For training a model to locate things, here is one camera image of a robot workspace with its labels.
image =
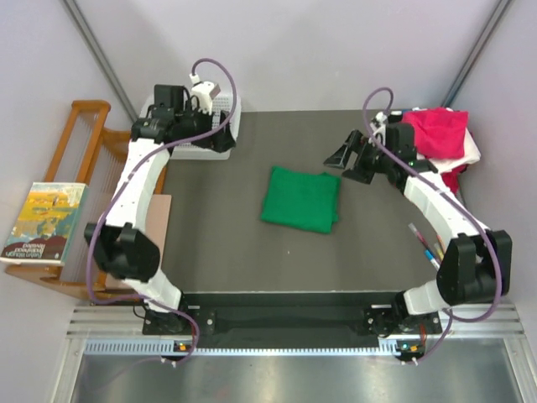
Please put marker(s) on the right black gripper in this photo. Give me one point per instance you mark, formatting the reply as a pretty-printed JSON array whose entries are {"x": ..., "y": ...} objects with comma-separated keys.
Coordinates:
[{"x": 340, "y": 158}]

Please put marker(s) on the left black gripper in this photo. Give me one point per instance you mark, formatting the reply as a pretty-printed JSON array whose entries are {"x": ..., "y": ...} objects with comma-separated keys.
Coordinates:
[{"x": 213, "y": 131}]

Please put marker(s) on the green t shirt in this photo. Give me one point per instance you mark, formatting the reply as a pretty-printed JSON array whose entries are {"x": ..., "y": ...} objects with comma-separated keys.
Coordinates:
[{"x": 303, "y": 201}]

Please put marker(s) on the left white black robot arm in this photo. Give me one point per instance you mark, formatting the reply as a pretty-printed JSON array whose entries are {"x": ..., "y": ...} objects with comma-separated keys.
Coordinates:
[{"x": 118, "y": 243}]

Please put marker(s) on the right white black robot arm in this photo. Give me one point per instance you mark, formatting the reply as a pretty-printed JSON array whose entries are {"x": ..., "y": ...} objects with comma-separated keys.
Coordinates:
[{"x": 477, "y": 260}]

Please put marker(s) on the white plastic basket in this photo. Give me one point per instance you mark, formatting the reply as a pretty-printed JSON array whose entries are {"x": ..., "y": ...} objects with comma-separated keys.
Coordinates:
[{"x": 226, "y": 110}]

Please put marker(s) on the wooden rack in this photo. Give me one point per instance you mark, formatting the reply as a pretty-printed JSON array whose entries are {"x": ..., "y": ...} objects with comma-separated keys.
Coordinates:
[{"x": 87, "y": 152}]

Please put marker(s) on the red marker pen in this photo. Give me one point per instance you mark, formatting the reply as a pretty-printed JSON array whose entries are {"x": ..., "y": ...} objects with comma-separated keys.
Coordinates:
[{"x": 419, "y": 236}]

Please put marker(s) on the pink red folded shirt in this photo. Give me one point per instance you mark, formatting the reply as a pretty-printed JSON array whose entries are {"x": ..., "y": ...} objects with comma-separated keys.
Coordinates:
[{"x": 439, "y": 117}]

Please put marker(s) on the red bottom shirt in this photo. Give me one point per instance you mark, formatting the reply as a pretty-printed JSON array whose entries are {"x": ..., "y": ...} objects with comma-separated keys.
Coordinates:
[{"x": 451, "y": 178}]

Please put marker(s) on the yellow marker pen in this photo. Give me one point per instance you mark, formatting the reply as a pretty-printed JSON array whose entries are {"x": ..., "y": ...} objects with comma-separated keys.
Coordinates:
[{"x": 439, "y": 246}]

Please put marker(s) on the white folded shirt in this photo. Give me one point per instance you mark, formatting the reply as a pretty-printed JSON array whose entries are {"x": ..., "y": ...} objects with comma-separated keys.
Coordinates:
[{"x": 467, "y": 153}]

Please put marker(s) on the paperback book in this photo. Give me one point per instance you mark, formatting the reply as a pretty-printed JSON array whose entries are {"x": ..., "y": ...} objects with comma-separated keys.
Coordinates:
[{"x": 46, "y": 224}]

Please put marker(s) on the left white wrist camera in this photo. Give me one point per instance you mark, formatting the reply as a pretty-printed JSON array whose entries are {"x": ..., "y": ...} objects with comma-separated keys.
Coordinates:
[{"x": 204, "y": 93}]

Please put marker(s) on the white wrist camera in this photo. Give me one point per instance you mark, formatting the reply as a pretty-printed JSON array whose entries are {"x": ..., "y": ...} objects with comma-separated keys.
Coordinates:
[
  {"x": 378, "y": 126},
  {"x": 204, "y": 93}
]

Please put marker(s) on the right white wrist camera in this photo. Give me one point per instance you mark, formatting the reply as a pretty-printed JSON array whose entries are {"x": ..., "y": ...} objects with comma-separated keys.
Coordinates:
[{"x": 378, "y": 126}]

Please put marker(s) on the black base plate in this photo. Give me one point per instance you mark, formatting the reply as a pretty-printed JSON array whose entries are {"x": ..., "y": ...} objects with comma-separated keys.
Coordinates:
[{"x": 289, "y": 320}]

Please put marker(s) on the grey slotted cable duct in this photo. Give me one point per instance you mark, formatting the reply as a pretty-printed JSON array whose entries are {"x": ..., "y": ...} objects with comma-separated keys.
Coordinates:
[{"x": 172, "y": 348}]

